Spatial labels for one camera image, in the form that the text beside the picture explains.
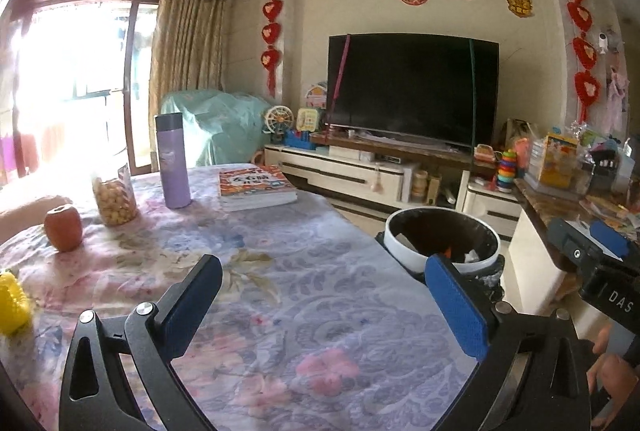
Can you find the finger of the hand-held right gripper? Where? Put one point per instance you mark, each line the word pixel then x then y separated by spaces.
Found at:
pixel 570 243
pixel 607 238

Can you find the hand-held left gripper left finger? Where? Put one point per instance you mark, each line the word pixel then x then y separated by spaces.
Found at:
pixel 192 291

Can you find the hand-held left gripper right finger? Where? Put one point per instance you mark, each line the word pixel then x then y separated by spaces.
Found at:
pixel 455 306

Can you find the white round trash bin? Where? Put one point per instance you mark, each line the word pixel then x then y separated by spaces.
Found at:
pixel 406 256

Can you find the person's right hand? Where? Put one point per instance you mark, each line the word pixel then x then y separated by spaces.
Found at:
pixel 617 386

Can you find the marble top side cabinet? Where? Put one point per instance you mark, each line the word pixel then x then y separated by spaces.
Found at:
pixel 540 211

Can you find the yellow toy box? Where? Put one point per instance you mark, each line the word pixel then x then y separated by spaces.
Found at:
pixel 557 161

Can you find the red cover picture book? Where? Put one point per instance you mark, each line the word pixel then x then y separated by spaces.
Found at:
pixel 260 206
pixel 252 181

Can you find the floral tablecloth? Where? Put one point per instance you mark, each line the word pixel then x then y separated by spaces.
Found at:
pixel 300 311

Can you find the glass jar of snack balls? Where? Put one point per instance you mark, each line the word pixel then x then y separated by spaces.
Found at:
pixel 115 206

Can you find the pink toy cash register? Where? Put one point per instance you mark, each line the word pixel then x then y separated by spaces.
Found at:
pixel 484 155

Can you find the purple thermos bottle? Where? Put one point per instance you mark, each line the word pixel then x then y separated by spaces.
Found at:
pixel 172 161

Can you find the pink hanging doll clothes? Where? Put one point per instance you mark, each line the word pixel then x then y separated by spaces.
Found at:
pixel 617 96

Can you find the red apple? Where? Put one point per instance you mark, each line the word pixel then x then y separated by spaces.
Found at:
pixel 62 228

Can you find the pink hanging brush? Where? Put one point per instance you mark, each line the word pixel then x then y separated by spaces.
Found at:
pixel 378 181

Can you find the teal furniture cover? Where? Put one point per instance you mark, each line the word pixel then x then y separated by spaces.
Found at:
pixel 215 126

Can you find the white television cabinet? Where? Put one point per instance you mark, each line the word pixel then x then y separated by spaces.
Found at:
pixel 325 171

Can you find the beige sofa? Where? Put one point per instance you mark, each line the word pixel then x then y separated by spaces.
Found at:
pixel 30 216

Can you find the yellow ribbed toy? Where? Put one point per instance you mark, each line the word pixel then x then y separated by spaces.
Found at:
pixel 12 303

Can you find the blue toy blocks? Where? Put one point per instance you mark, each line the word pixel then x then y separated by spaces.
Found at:
pixel 298 140

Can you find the white ferris wheel toy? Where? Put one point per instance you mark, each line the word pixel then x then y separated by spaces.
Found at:
pixel 279 123

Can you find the yellow green toy phone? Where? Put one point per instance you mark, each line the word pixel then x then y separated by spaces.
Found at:
pixel 308 119

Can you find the brown framed sliding glass door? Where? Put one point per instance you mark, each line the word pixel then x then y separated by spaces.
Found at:
pixel 135 86

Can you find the black flat television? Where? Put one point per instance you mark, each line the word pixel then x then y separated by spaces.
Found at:
pixel 410 86

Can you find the colourful toy house card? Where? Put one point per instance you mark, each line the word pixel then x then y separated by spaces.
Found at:
pixel 316 96

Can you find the beige patterned curtain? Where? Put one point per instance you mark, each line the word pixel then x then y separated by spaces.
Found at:
pixel 190 51

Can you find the pink stick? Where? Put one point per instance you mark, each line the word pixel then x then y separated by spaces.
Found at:
pixel 339 81

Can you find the white security camera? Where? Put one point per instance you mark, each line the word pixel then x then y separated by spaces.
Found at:
pixel 604 42

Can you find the yellow figure wall decal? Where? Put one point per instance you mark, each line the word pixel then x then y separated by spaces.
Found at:
pixel 519 2

